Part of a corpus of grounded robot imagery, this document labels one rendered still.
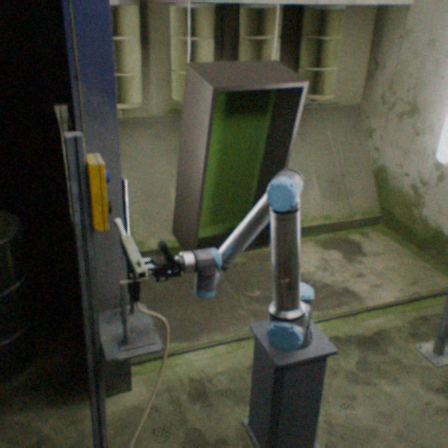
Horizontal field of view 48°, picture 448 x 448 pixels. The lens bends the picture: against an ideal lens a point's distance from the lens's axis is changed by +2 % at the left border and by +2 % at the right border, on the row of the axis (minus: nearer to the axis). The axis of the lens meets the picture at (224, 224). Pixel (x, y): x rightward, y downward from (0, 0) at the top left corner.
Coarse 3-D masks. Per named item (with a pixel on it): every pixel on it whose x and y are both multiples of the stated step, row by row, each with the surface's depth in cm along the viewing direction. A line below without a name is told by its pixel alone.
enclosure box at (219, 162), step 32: (192, 64) 277; (224, 64) 284; (256, 64) 292; (192, 96) 278; (224, 96) 302; (256, 96) 313; (288, 96) 299; (192, 128) 286; (224, 128) 316; (256, 128) 328; (288, 128) 304; (192, 160) 294; (224, 160) 331; (256, 160) 344; (288, 160) 309; (192, 192) 302; (224, 192) 348; (256, 192) 352; (192, 224) 311; (224, 224) 364
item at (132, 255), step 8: (120, 224) 220; (120, 232) 214; (120, 240) 208; (128, 240) 205; (128, 248) 199; (136, 248) 200; (128, 256) 195; (136, 256) 193; (136, 264) 188; (144, 264) 189; (136, 272) 184; (144, 272) 185; (136, 280) 186; (144, 280) 187; (136, 288) 199; (136, 296) 201
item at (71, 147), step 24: (72, 144) 165; (72, 168) 168; (72, 192) 172; (72, 216) 179; (96, 288) 191; (96, 312) 196; (96, 336) 200; (96, 360) 207; (96, 384) 211; (96, 408) 216; (96, 432) 221
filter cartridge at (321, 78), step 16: (304, 16) 406; (320, 16) 398; (336, 16) 398; (304, 32) 410; (320, 32) 401; (336, 32) 404; (304, 48) 414; (320, 48) 406; (336, 48) 410; (304, 64) 417; (320, 64) 412; (336, 64) 419; (320, 80) 417; (320, 96) 421
